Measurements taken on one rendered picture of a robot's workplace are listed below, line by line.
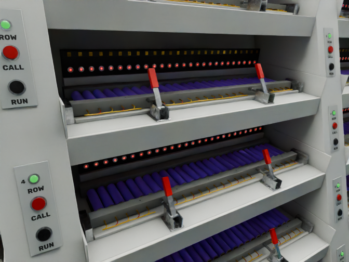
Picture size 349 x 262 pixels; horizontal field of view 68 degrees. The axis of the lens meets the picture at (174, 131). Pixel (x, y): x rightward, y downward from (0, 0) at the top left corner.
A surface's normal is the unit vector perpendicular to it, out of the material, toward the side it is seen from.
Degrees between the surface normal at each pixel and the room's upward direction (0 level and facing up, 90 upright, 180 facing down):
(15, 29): 90
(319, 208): 90
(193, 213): 21
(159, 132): 111
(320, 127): 90
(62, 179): 90
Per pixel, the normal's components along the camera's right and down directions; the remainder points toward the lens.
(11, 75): 0.49, 0.04
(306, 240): 0.06, -0.91
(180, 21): 0.51, 0.38
